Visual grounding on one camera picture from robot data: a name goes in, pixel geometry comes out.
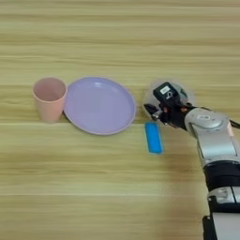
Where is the black box with white label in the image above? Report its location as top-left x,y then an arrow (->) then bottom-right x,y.
152,82 -> 183,110

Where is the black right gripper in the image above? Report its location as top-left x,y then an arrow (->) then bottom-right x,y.
142,101 -> 192,130

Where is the purple round plate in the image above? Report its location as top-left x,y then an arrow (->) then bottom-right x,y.
63,76 -> 137,136

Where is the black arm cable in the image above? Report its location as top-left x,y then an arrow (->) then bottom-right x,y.
228,118 -> 240,130

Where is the blue rectangular block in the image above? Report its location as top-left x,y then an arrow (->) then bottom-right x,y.
143,121 -> 164,156

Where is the pink plastic cup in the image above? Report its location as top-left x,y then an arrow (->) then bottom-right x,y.
32,77 -> 68,124

